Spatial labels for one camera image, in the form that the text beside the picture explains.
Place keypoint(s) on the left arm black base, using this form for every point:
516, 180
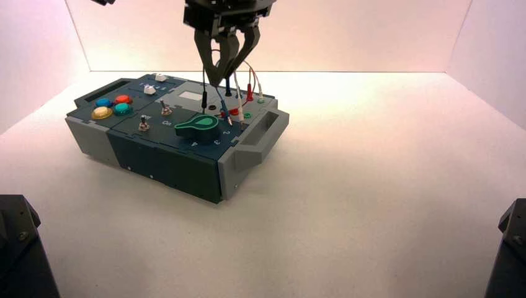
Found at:
20, 255

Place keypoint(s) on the green round push button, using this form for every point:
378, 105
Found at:
122, 109

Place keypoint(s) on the blue and grey task box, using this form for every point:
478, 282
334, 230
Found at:
164, 164

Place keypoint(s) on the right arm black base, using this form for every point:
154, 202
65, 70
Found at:
511, 263

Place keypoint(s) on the blue round push button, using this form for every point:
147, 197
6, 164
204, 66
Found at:
104, 102

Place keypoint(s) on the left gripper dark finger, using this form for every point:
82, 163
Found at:
103, 2

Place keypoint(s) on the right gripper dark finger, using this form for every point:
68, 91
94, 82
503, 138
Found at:
206, 53
231, 53

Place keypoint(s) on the red round push button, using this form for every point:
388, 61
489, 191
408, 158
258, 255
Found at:
123, 99

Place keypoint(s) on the white slider knob down arrow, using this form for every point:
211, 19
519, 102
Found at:
160, 77

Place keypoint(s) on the yellow round push button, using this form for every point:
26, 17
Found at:
102, 112

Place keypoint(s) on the white slider knob up arrow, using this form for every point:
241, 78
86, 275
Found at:
149, 89

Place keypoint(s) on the metal toggle switch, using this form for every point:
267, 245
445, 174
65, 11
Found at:
165, 109
143, 124

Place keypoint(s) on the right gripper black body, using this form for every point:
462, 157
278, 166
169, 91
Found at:
226, 14

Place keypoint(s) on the green rotary knob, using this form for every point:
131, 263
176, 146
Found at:
197, 127

